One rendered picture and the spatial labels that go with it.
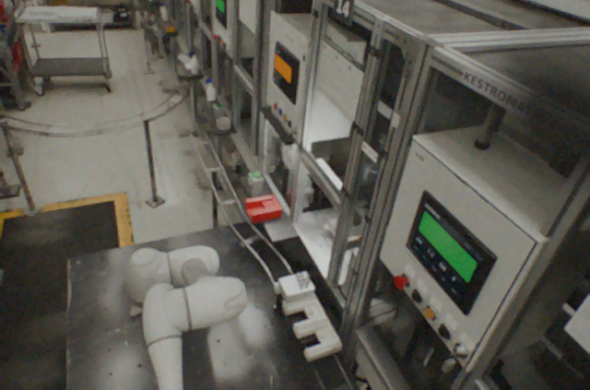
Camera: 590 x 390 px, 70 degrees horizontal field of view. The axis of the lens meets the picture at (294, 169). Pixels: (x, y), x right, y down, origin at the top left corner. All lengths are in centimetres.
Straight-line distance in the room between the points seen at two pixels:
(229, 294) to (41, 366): 169
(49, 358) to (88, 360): 92
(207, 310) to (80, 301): 95
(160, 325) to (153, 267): 59
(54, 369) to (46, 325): 32
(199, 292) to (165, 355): 20
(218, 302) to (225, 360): 58
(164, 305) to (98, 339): 72
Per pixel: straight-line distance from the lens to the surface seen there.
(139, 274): 195
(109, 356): 202
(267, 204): 219
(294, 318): 187
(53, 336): 301
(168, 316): 138
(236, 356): 194
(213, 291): 140
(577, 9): 184
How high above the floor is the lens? 234
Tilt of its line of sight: 34 degrees down
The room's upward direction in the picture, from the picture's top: 6 degrees clockwise
